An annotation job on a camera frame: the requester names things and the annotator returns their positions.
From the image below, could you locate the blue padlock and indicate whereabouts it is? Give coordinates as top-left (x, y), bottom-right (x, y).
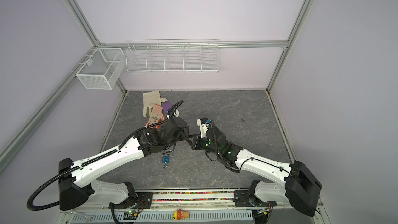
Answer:
top-left (162, 155), bottom-right (170, 166)

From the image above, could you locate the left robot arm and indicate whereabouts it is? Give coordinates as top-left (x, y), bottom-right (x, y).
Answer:
top-left (58, 117), bottom-right (189, 211)

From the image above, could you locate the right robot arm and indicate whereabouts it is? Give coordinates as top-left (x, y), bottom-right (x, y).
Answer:
top-left (188, 124), bottom-right (322, 217)

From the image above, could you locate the orange work glove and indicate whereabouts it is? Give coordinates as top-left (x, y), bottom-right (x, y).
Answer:
top-left (146, 104), bottom-right (166, 129)

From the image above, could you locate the purple pink toy shovel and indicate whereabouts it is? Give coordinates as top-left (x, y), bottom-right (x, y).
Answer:
top-left (162, 101), bottom-right (173, 115)

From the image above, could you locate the yellow red toy figure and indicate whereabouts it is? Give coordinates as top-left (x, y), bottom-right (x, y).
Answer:
top-left (173, 209), bottom-right (190, 221)

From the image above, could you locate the white mesh box basket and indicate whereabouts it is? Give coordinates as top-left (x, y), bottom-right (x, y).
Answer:
top-left (76, 48), bottom-right (126, 90)

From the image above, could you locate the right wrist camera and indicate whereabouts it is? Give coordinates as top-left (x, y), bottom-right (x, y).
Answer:
top-left (197, 118), bottom-right (211, 138)

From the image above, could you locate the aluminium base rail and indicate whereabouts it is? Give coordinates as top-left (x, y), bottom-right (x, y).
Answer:
top-left (59, 180), bottom-right (321, 216)

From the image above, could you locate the white wire basket rack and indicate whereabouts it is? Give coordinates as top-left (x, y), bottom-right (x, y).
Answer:
top-left (125, 39), bottom-right (220, 73)

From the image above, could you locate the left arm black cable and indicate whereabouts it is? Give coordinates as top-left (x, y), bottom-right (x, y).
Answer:
top-left (26, 100), bottom-right (184, 211)

